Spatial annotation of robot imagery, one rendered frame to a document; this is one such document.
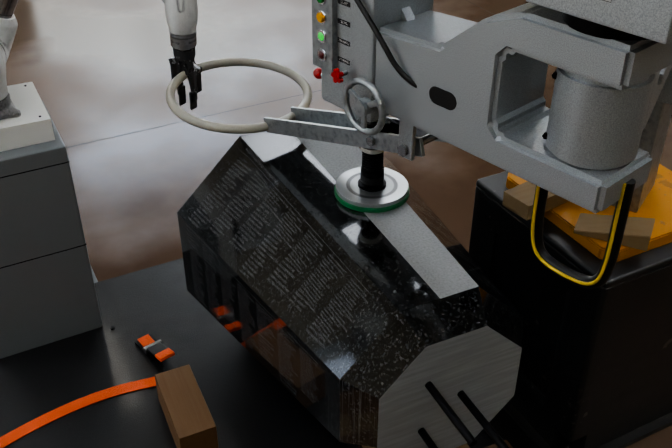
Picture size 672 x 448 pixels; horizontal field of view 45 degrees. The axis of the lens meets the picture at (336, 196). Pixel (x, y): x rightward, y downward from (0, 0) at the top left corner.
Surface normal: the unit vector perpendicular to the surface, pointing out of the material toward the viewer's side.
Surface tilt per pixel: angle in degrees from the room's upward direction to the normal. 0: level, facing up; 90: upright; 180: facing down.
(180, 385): 0
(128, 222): 0
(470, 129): 90
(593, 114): 90
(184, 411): 0
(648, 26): 90
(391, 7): 90
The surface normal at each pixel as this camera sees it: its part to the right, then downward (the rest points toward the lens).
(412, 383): 0.42, 0.49
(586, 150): -0.40, 0.50
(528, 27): -0.75, 0.36
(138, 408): 0.00, -0.84
